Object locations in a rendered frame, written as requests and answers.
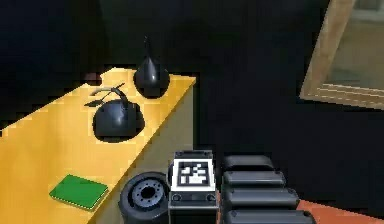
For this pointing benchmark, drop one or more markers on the black kettle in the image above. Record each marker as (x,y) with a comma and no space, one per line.
(116,120)

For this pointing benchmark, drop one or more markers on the black round-bellied bottle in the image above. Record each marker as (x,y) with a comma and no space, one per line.
(151,77)

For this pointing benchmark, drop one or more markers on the yellow wooden table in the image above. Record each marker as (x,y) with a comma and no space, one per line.
(56,140)

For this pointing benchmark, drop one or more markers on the wooden framed mirror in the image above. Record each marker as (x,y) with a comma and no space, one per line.
(343,60)

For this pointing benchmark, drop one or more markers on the green book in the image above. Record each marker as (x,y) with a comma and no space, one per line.
(79,192)

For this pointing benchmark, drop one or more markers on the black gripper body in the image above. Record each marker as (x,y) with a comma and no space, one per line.
(144,196)

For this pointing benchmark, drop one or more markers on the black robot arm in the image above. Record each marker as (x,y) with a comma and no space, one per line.
(253,196)

